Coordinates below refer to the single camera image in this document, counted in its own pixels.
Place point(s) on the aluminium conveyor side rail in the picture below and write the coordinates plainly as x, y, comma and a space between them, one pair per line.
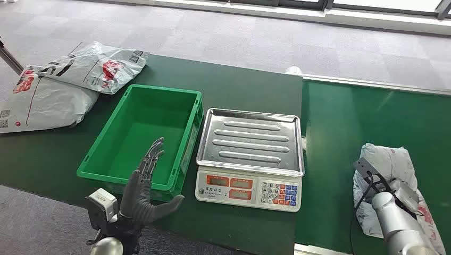
373, 84

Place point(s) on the white courier package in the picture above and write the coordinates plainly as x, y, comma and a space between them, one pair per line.
387, 160

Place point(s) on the large white red-striped package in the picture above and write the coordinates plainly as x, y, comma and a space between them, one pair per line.
46, 102

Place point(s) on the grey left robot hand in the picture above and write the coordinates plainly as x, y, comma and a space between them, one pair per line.
139, 200

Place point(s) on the dark metal pole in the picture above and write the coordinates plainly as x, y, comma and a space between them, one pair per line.
10, 58

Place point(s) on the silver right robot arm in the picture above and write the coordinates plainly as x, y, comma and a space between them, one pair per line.
398, 225

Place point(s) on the white electronic scale body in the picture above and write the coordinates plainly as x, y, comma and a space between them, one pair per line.
246, 190

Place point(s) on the green plastic crate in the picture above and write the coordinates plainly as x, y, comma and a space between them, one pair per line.
141, 137

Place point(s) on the steel scale pan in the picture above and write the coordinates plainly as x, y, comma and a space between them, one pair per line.
252, 140

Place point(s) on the dark right wrist camera bracket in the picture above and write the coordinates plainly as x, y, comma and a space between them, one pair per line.
366, 169

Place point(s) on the white package with QR codes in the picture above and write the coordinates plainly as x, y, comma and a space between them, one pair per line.
95, 67

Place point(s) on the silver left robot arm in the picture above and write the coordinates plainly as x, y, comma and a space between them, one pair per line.
112, 243

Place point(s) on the green conveyor belt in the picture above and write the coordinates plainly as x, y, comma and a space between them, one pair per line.
352, 126

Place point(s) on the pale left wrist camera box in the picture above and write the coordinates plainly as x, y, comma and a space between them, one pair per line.
102, 202

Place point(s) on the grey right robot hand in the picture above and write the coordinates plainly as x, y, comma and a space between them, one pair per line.
405, 195

